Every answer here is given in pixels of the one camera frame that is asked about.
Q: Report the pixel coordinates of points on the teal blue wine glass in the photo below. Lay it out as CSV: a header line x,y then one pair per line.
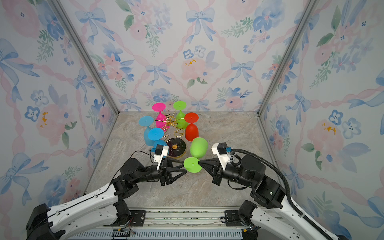
x,y
146,122

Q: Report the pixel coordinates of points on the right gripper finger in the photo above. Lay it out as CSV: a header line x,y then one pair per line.
x,y
210,163
207,173

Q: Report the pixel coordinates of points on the pink wine glass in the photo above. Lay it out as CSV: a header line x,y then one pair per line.
x,y
159,117

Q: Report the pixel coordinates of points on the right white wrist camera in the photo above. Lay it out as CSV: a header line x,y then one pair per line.
x,y
223,153

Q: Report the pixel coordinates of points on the red wine glass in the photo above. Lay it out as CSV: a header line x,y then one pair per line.
x,y
192,130

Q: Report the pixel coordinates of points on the gold wire wine glass rack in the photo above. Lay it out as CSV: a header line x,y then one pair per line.
x,y
173,135

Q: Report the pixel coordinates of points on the green wine glass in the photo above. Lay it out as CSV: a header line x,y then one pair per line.
x,y
198,150
180,117

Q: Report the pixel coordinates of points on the aluminium corner post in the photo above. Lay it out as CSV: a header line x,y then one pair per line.
x,y
85,56
291,47

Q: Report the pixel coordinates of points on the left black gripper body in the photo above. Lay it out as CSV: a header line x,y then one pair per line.
x,y
164,165

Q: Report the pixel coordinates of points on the right aluminium corner post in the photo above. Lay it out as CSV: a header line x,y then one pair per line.
x,y
291,47

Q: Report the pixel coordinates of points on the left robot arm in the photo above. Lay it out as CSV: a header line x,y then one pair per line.
x,y
105,206

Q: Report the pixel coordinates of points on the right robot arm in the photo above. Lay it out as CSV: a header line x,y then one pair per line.
x,y
272,207

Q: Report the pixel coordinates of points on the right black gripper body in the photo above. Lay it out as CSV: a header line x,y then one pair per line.
x,y
232,174

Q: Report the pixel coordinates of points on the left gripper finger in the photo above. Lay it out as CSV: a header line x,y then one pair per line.
x,y
174,174
172,163

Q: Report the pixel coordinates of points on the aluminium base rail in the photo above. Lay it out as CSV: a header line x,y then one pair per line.
x,y
192,224

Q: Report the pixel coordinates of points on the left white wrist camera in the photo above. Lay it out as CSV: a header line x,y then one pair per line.
x,y
161,152

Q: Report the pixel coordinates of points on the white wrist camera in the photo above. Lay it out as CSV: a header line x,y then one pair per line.
x,y
161,152
223,153

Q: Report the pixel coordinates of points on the bright blue wine glass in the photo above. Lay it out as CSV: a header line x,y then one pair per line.
x,y
156,135

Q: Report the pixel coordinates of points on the left aluminium corner post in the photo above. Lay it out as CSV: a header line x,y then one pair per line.
x,y
85,56

